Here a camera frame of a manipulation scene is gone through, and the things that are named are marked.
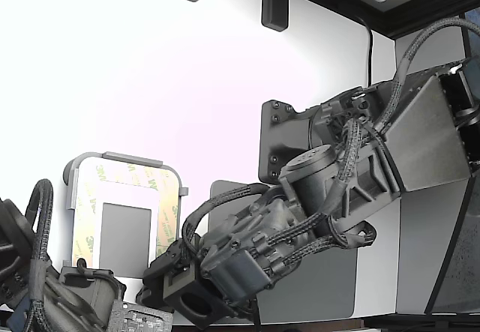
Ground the ribbed black gripper finger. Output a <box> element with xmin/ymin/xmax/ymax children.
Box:
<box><xmin>135</xmin><ymin>274</ymin><xmax>166</xmax><ymax>308</ymax></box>

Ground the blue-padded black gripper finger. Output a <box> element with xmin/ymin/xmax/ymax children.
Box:
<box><xmin>108</xmin><ymin>298</ymin><xmax>174</xmax><ymax>332</ymax></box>

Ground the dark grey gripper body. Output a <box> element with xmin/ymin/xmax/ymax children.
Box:
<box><xmin>58</xmin><ymin>259</ymin><xmax>127</xmax><ymax>329</ymax></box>

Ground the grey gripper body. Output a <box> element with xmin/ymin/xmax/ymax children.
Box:
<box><xmin>198</xmin><ymin>196</ymin><xmax>313</xmax><ymax>307</ymax></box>

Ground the bladed black gripper finger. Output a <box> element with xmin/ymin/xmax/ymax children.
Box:
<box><xmin>143</xmin><ymin>238</ymin><xmax>200</xmax><ymax>280</ymax></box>

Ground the tan protective film green print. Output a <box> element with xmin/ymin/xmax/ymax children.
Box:
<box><xmin>73</xmin><ymin>158</ymin><xmax>184</xmax><ymax>269</ymax></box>

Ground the robot arm with metal link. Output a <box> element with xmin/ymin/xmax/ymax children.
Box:
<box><xmin>259</xmin><ymin>56</ymin><xmax>480</xmax><ymax>253</ymax></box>

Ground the white panel with grey window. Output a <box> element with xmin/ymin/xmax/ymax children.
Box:
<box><xmin>91</xmin><ymin>187</ymin><xmax>162</xmax><ymax>279</ymax></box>

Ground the dark grey flat tray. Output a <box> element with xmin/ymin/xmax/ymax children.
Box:
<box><xmin>208</xmin><ymin>179</ymin><xmax>358</xmax><ymax>321</ymax></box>

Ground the dark speckled panel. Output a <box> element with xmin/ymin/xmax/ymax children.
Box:
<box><xmin>425</xmin><ymin>9</ymin><xmax>480</xmax><ymax>315</ymax></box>

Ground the black camera box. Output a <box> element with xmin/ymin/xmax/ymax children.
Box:
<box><xmin>163</xmin><ymin>266</ymin><xmax>241</xmax><ymax>329</ymax></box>

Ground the braided cable bundle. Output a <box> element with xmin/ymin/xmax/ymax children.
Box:
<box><xmin>262</xmin><ymin>181</ymin><xmax>378</xmax><ymax>273</ymax></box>

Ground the braided cable loop at gripper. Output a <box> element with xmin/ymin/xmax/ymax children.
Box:
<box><xmin>181</xmin><ymin>183</ymin><xmax>272</xmax><ymax>259</ymax></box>

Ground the black braided cable loop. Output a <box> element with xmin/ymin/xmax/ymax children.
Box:
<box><xmin>25</xmin><ymin>178</ymin><xmax>56</xmax><ymax>273</ymax></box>

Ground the thin black cable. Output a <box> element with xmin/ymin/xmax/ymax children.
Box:
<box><xmin>354</xmin><ymin>16</ymin><xmax>375</xmax><ymax>88</ymax></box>

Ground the long braided grey cable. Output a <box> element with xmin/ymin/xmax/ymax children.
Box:
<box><xmin>369</xmin><ymin>15</ymin><xmax>480</xmax><ymax>138</ymax></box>

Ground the black frame beam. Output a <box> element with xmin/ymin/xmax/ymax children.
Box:
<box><xmin>239</xmin><ymin>0</ymin><xmax>480</xmax><ymax>40</ymax></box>

